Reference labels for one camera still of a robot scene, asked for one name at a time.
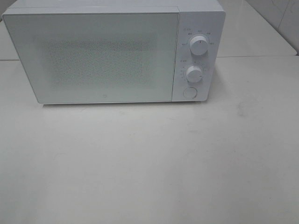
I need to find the upper white power knob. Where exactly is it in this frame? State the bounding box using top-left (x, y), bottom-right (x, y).
top-left (189, 34), bottom-right (209, 56)

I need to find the white timer knob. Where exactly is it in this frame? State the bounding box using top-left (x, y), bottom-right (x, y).
top-left (185, 66), bottom-right (203, 83)

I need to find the white microwave door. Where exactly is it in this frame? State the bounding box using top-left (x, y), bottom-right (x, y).
top-left (4, 13), bottom-right (178, 104)

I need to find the white microwave oven body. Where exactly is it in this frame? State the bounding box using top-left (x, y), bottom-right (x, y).
top-left (2, 0), bottom-right (226, 103)

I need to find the round white door button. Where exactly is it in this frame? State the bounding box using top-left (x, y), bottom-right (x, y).
top-left (183, 87), bottom-right (197, 99)

